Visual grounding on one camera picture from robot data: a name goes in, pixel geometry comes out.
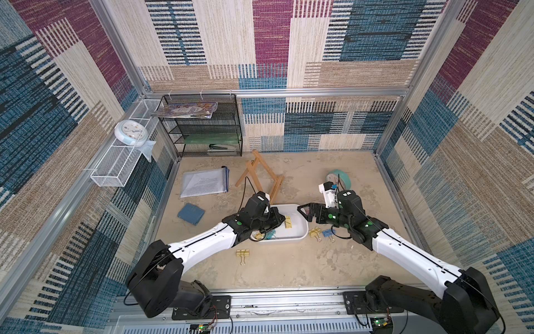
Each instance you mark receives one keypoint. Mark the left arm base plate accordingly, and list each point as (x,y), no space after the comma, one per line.
(216,307)

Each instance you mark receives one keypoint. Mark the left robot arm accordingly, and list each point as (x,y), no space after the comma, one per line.
(156,280)

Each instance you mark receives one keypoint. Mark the teal alarm clock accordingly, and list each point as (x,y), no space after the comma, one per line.
(340,179)

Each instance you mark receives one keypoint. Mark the blue binder clip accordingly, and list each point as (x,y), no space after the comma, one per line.
(329,235)

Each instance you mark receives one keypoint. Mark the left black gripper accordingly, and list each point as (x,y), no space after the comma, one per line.
(277,218)

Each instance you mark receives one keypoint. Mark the white round wall clock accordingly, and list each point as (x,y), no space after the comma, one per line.
(131,133)

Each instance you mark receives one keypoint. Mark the magazine on shelf top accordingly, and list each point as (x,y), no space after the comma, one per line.
(186,111)

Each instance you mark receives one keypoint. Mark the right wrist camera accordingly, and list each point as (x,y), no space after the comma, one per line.
(329,190)

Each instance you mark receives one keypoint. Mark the yellow clip inside box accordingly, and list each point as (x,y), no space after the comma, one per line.
(288,223)

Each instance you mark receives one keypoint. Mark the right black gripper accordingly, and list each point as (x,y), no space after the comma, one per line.
(316,213)

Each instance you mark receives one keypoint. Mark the blue square cloth pad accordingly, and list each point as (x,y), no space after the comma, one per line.
(190,213)

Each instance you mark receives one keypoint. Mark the black wire mesh shelf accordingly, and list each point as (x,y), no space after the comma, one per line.
(225,120)

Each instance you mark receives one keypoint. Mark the small wooden easel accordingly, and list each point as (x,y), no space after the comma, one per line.
(257,170)

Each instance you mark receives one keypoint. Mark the white plastic storage box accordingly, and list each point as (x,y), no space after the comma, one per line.
(294,229)

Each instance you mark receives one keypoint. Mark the green folder on shelf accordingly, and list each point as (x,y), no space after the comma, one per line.
(208,139)

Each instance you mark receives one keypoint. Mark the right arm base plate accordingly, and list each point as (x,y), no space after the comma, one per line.
(356,304)

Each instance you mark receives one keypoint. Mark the clear zip document pouch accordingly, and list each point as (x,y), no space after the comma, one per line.
(203,183)

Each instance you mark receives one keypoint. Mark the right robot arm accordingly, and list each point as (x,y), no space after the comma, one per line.
(459,300)

